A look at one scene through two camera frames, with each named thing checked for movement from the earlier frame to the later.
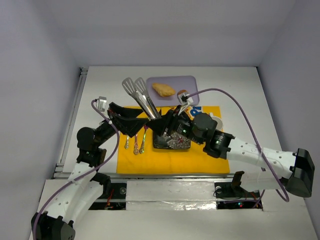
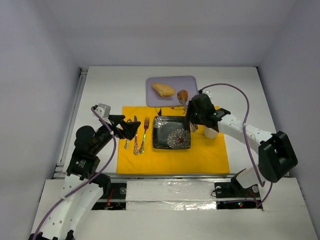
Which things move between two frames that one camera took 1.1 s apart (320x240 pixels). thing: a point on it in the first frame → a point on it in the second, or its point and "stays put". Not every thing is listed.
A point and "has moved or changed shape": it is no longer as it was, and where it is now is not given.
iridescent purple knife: [136, 150] stays put
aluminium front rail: [173, 176] stays put
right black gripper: [169, 123] → [194, 116]
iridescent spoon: [126, 145] stays put
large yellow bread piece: [163, 89] stays put
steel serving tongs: [138, 88] has moved or changed shape
